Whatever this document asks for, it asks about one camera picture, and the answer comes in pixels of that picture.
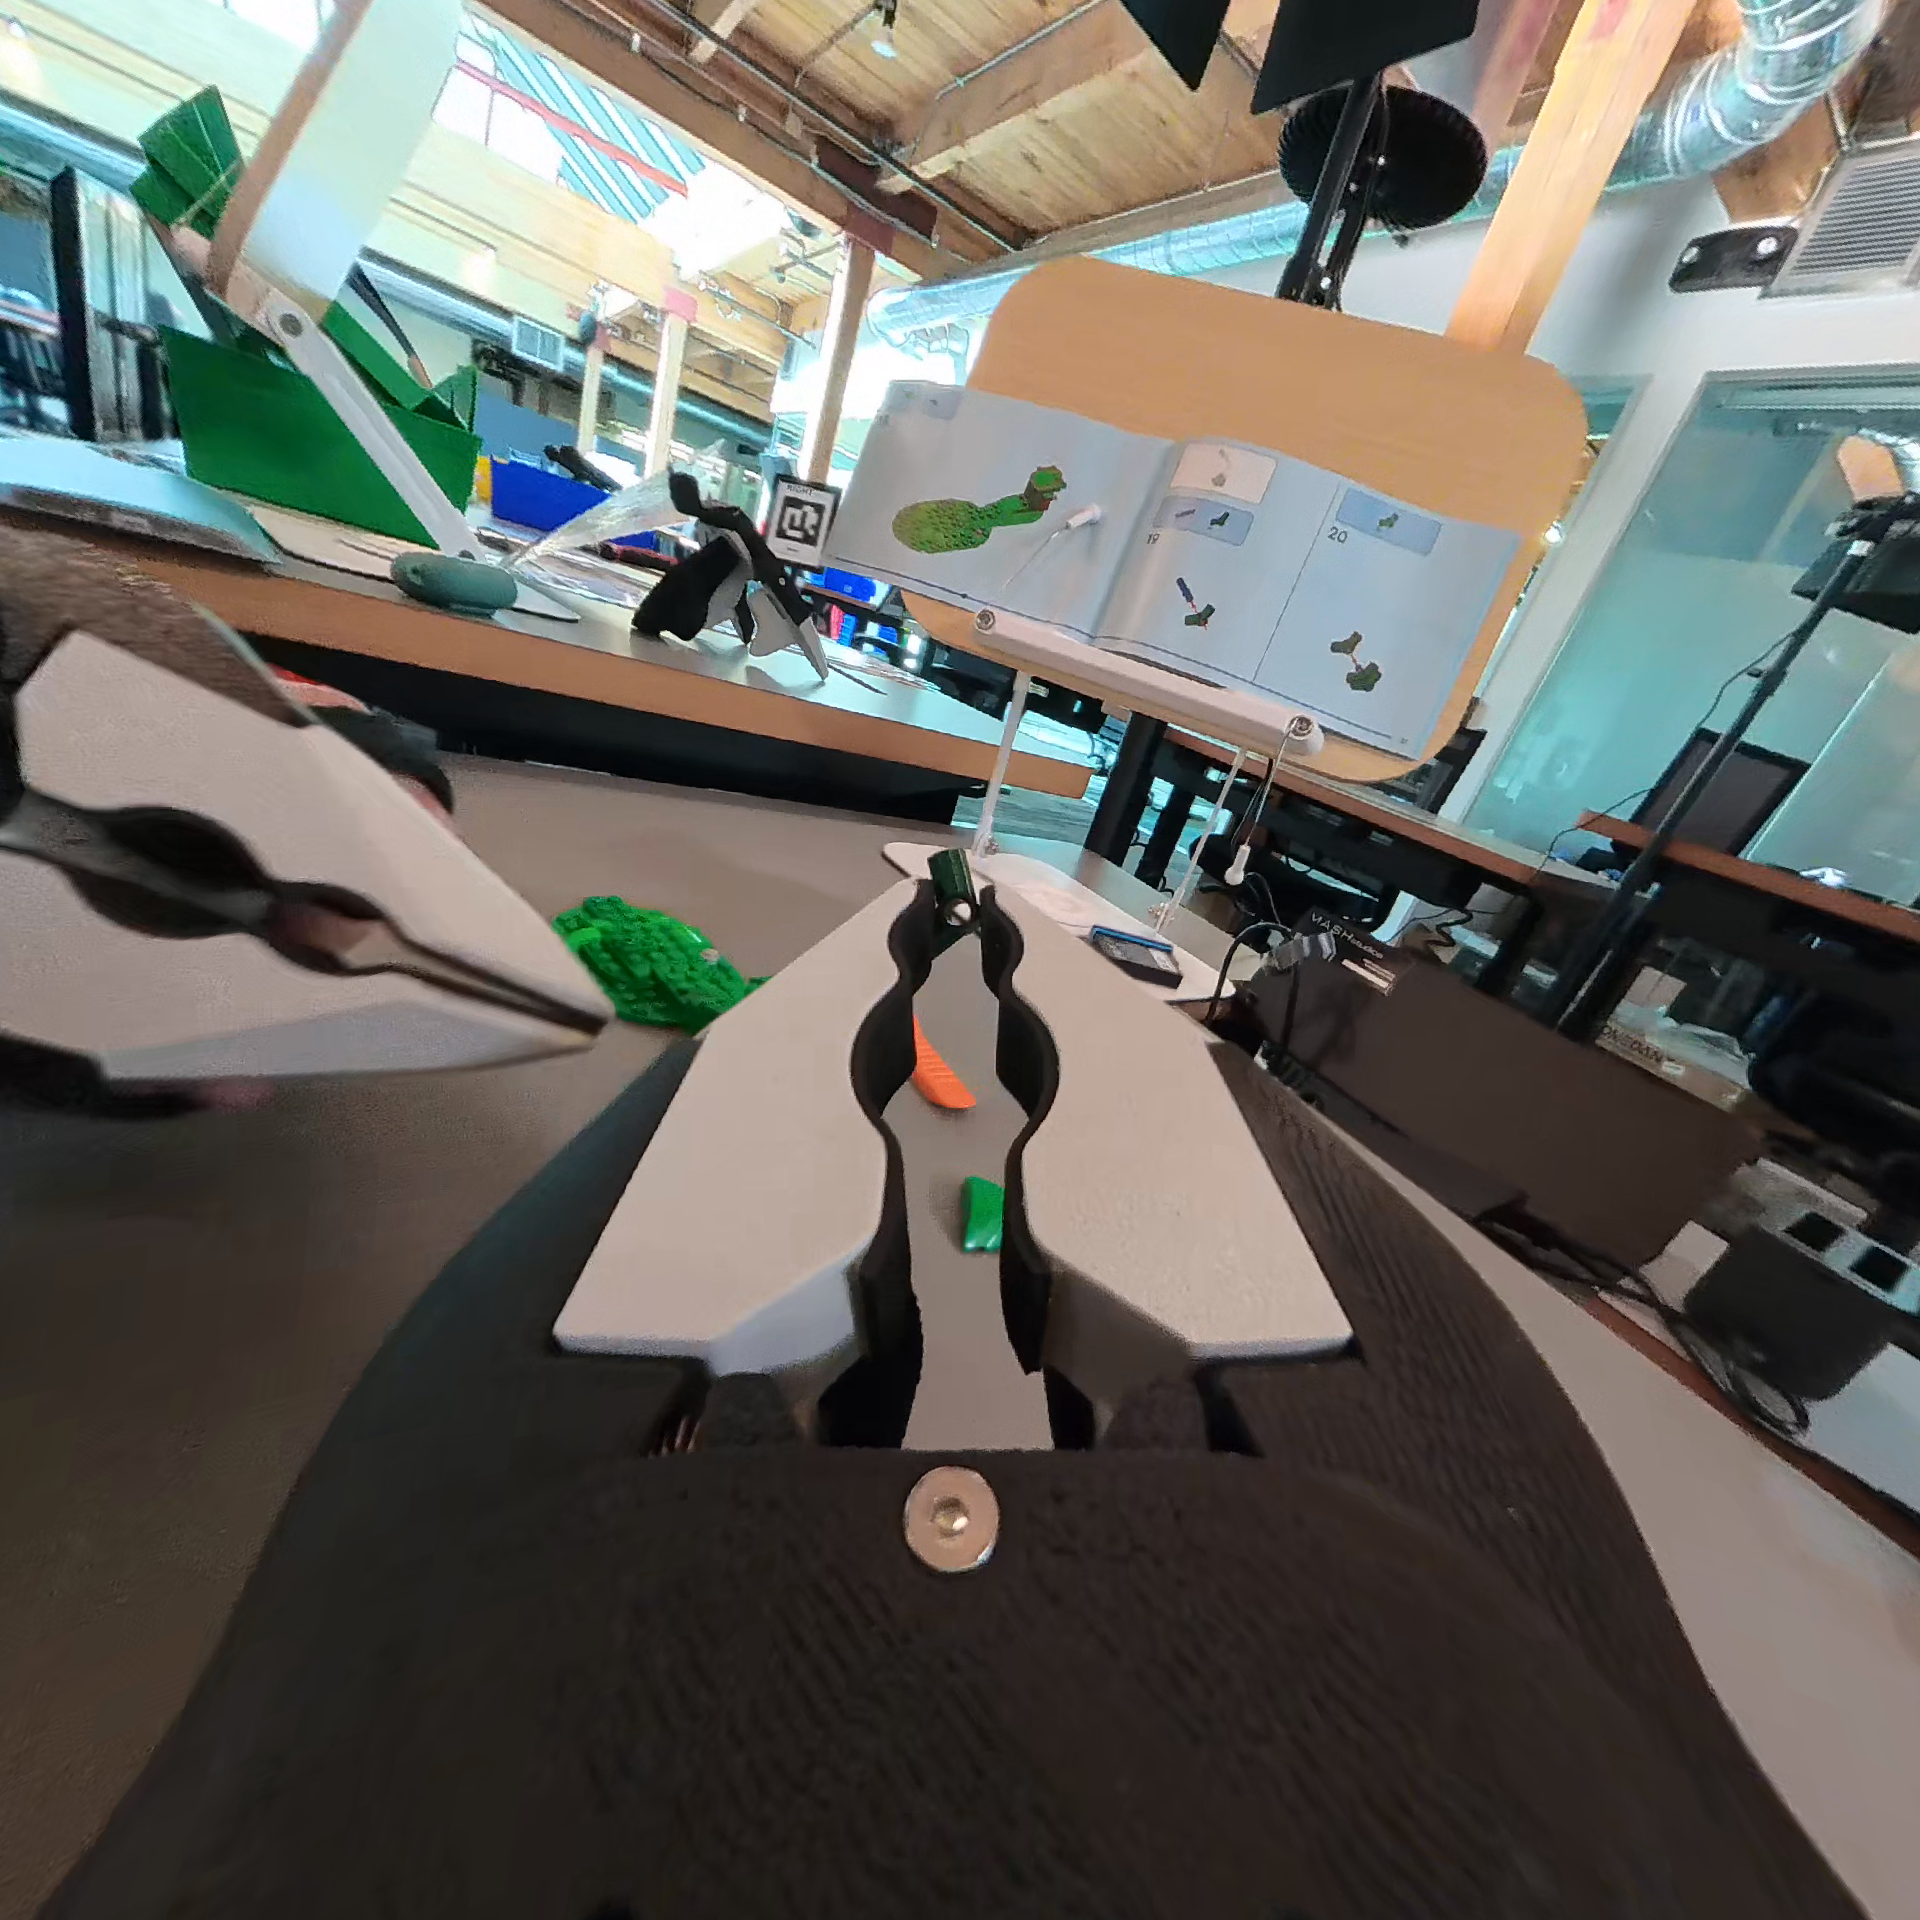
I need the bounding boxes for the clear plastic bag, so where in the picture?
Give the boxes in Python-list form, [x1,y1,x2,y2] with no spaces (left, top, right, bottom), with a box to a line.
[511,470,707,578]

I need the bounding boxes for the green brick model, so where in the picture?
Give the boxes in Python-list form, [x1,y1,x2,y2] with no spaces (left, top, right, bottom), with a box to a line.
[551,896,768,1037]

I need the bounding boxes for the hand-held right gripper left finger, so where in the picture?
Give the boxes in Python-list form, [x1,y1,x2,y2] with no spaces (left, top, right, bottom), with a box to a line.
[551,877,941,1448]

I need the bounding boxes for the white wall vent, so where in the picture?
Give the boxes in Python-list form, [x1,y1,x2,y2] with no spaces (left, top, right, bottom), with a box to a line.
[1763,127,1920,302]

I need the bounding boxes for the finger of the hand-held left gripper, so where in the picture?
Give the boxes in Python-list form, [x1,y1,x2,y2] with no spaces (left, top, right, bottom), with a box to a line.
[0,630,618,1037]
[0,839,615,1085]

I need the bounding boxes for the wooden pillar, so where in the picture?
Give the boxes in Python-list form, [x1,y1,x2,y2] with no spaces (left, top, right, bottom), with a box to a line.
[1448,0,1696,353]

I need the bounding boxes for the black wall light fixture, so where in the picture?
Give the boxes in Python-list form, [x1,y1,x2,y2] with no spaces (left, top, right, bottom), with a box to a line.
[1669,222,1799,295]

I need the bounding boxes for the black equipment case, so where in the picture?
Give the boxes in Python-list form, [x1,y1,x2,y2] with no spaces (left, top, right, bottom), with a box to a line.
[1254,937,1765,1261]

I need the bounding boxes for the wood-edged office desk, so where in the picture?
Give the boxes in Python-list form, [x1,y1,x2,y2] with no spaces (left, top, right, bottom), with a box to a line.
[0,479,1098,805]

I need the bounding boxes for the black studio light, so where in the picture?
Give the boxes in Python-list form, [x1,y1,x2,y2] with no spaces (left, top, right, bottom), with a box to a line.
[1119,0,1490,302]

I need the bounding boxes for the teal rounded object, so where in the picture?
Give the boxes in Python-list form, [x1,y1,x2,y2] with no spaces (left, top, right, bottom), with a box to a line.
[392,551,520,617]

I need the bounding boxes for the black computer monitor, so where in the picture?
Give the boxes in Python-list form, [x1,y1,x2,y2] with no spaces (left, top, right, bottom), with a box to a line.
[46,165,145,444]

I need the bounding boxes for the white book stand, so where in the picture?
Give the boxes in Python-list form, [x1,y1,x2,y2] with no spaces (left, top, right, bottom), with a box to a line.
[201,0,587,624]

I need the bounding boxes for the black tripod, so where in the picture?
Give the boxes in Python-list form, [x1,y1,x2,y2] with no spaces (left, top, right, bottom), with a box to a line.
[1559,496,1920,1040]

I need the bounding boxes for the green cardboard box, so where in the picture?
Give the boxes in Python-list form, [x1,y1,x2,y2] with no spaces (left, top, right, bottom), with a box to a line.
[135,86,249,226]
[162,322,483,548]

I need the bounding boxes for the unused hand-held gripper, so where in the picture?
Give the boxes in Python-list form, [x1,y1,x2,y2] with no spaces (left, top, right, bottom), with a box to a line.
[631,470,835,682]

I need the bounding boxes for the wooden office desk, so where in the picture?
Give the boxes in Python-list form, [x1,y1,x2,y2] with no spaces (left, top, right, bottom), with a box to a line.
[1576,809,1920,920]

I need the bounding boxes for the black battery charger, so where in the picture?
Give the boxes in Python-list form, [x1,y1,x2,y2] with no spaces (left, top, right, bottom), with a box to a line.
[1680,1215,1920,1402]

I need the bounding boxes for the orange brick separator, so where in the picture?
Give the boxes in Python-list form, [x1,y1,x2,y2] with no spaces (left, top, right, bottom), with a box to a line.
[909,1012,981,1114]

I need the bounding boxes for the instruction booklet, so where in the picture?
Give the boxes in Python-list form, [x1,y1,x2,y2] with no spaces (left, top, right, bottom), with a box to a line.
[825,378,1525,758]

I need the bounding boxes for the wooden book stand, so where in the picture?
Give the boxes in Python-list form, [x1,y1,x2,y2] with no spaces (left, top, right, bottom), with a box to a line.
[882,255,1593,1010]

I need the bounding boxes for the blue storage bin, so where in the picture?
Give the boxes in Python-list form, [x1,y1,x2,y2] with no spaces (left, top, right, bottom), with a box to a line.
[481,457,601,535]

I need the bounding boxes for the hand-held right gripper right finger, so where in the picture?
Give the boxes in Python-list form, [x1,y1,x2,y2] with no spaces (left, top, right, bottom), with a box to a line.
[977,885,1360,1448]

